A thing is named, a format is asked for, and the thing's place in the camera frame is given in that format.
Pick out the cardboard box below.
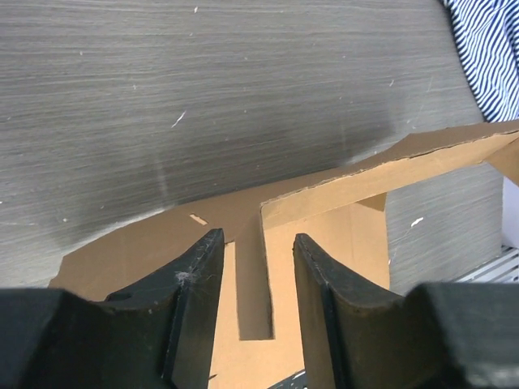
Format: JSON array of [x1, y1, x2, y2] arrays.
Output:
[[51, 121, 518, 388]]

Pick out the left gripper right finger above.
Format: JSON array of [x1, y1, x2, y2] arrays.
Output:
[[293, 233, 518, 388]]

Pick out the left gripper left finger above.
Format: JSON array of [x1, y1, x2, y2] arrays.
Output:
[[1, 229, 225, 388]]

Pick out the blue white striped cloth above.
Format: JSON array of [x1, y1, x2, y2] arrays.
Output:
[[441, 0, 518, 122]]

